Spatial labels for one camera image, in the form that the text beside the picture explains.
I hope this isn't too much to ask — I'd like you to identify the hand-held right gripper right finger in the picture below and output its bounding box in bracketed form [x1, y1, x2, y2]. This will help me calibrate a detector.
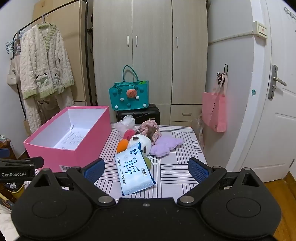
[177, 158, 266, 207]

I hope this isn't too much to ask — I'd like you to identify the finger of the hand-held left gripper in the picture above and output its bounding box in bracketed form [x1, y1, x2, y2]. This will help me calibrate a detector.
[0, 156, 44, 168]

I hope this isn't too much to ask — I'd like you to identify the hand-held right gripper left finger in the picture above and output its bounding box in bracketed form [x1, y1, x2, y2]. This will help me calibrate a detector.
[26, 158, 116, 207]

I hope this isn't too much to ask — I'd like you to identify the pink cardboard box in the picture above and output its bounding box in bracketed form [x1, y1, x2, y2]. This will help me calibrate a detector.
[23, 106, 111, 173]

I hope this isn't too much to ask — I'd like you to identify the orange plush ball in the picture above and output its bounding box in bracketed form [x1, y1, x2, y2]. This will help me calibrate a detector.
[116, 138, 129, 153]

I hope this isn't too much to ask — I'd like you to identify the blue wet wipes pack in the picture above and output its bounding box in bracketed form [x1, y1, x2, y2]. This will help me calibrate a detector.
[115, 142, 157, 195]

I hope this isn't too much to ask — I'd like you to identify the red strawberry plush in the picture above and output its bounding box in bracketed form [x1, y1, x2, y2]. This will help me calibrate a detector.
[122, 129, 137, 141]

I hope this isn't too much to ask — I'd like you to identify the white panda plush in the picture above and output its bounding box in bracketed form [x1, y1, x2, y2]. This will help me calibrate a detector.
[128, 134, 160, 168]

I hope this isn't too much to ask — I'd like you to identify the pink floral fabric toy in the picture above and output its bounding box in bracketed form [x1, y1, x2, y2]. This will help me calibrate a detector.
[138, 120, 161, 145]

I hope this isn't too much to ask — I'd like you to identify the striped table cover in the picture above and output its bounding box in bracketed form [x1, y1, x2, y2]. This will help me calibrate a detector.
[94, 123, 208, 200]

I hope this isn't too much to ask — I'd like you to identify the printed paper sheet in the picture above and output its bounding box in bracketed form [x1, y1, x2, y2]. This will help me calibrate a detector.
[53, 124, 89, 150]

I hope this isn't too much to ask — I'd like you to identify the hanging clear plastic bag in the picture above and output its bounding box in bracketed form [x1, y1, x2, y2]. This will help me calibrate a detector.
[196, 113, 205, 149]

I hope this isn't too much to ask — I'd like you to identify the purple plush toy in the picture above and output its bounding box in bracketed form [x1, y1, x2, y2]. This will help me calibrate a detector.
[150, 136, 184, 158]

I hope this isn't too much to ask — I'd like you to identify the clear plastic pouch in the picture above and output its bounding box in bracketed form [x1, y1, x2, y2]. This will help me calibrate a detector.
[116, 115, 136, 139]

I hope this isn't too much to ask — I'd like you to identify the pink shopping bag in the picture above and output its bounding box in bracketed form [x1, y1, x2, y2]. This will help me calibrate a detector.
[202, 72, 228, 133]

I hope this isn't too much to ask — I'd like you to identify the black suitcase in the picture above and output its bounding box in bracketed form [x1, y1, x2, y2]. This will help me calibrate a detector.
[116, 103, 161, 127]

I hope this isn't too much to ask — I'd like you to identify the teal felt handbag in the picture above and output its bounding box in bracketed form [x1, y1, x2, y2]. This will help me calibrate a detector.
[109, 65, 149, 111]

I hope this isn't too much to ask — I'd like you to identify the white door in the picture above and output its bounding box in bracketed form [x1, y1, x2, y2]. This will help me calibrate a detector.
[225, 0, 296, 176]

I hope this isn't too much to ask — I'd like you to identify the cream tote bag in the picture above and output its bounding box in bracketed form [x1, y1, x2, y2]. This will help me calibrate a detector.
[7, 39, 23, 86]

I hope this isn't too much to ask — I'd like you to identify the light wood wardrobe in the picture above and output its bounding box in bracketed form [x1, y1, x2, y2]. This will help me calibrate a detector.
[92, 0, 208, 128]

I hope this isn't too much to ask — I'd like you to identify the beige wooden cabinet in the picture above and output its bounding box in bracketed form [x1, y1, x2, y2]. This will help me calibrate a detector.
[32, 0, 93, 107]

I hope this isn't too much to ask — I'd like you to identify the black clothes rack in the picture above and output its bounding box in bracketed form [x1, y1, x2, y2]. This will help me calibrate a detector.
[14, 0, 97, 107]

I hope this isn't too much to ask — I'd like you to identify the wall hook with hair ties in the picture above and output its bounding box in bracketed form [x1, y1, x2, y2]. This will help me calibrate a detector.
[216, 64, 229, 86]

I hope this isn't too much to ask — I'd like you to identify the wire clothes hanger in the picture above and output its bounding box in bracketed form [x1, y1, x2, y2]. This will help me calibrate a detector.
[5, 28, 23, 54]

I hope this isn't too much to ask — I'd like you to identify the metal door handle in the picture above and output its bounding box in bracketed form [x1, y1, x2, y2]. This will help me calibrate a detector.
[268, 65, 288, 100]

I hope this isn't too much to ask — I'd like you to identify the beige wall switch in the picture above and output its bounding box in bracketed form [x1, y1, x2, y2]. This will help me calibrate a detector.
[253, 21, 268, 39]

